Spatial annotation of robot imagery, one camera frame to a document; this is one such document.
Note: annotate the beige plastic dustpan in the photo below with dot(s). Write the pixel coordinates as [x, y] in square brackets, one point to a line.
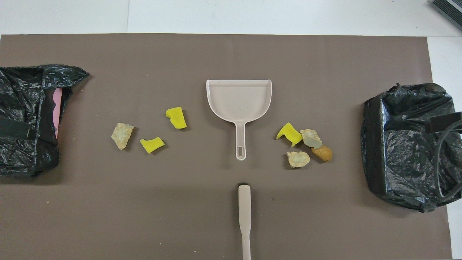
[238, 101]

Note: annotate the black trash bag lined bin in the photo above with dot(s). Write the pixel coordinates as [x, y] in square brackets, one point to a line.
[404, 144]

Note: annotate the pink bin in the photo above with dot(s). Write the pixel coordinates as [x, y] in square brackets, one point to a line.
[56, 108]

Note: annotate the brown table mat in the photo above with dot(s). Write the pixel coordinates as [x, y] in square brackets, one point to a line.
[216, 54]

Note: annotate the yellow sponge piece notched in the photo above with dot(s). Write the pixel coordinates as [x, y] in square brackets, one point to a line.
[290, 133]

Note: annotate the orange brown foam chunk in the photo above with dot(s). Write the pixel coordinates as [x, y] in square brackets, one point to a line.
[323, 154]

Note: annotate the yellow sponge piece green backed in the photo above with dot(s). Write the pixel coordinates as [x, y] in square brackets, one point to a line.
[151, 145]

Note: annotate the dark grey ribbed box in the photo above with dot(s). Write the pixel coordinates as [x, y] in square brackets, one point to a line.
[449, 9]

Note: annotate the beige foam chunk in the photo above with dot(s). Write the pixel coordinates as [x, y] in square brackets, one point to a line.
[298, 159]
[122, 135]
[310, 137]

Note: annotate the black trash bag over pink bin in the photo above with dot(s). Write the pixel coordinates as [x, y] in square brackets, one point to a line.
[21, 94]

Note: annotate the beige hand brush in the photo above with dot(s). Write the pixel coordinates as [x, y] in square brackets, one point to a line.
[244, 206]

